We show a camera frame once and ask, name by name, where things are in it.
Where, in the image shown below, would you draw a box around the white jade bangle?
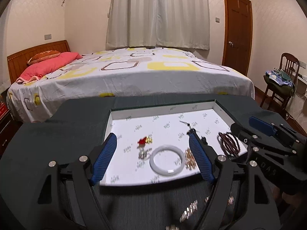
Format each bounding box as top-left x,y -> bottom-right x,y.
149,145 -> 186,177

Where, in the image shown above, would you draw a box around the dark grey table cloth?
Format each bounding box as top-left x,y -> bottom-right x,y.
0,93 -> 305,230

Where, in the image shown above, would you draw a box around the wooden headboard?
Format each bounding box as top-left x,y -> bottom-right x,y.
7,40 -> 70,84

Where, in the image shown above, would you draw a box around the rose gold chain necklace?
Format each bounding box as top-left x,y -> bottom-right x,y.
203,195 -> 236,208

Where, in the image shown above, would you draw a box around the bed with patterned sheet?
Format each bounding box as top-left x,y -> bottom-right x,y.
6,47 -> 254,122

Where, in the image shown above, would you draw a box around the rose gold bracelet in tray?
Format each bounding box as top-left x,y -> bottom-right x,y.
184,147 -> 198,171

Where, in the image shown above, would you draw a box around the silver chain bracelet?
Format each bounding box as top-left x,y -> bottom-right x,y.
178,199 -> 199,223

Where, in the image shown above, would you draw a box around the red knot gold charm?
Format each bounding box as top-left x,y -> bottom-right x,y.
137,136 -> 153,147

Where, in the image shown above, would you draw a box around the pink pillow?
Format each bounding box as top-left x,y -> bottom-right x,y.
16,52 -> 83,84

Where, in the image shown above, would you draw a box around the clothes pile on chair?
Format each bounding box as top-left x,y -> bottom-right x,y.
264,69 -> 295,97

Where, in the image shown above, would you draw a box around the wooden chair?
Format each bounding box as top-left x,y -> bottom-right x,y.
260,53 -> 300,112

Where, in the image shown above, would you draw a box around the orange pillow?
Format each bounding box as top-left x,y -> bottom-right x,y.
27,50 -> 61,65

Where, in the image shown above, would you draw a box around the dark red bead bracelet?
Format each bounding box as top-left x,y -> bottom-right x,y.
216,131 -> 242,158

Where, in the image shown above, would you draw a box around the brown wooden door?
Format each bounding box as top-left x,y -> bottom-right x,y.
222,0 -> 253,76

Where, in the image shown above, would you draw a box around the white side desk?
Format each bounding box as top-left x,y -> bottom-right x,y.
295,76 -> 307,99

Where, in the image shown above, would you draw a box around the small silver earrings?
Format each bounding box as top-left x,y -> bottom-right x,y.
138,148 -> 152,160

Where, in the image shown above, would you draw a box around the red box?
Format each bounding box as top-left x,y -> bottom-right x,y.
0,102 -> 7,119

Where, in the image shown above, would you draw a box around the dark wooden nightstand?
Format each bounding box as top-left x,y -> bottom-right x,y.
0,111 -> 22,157

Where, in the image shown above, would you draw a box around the wall socket above headboard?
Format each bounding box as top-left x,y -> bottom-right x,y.
44,34 -> 52,40

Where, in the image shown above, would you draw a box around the dark green jewelry tray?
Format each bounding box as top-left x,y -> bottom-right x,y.
100,100 -> 235,186

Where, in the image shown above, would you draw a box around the white curtains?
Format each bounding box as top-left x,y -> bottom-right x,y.
106,0 -> 210,50

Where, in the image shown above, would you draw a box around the black cord red pendant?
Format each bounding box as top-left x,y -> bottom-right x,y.
180,121 -> 207,145

